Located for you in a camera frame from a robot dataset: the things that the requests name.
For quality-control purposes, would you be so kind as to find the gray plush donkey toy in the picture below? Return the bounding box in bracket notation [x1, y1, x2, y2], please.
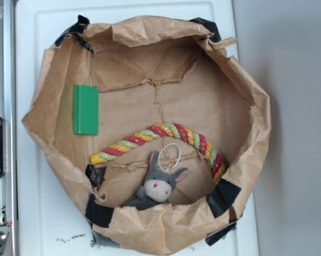
[124, 151, 190, 211]

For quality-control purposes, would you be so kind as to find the multicolour twisted rope toy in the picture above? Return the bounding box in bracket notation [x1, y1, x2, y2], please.
[90, 122, 226, 183]

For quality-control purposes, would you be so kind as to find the metal frame rail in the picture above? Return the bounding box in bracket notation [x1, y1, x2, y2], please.
[0, 1, 19, 255]

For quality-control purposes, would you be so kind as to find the green rectangular block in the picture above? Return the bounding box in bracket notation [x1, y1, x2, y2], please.
[73, 85, 99, 135]

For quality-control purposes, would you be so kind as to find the brown paper bag bin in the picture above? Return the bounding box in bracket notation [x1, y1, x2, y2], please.
[22, 16, 271, 255]

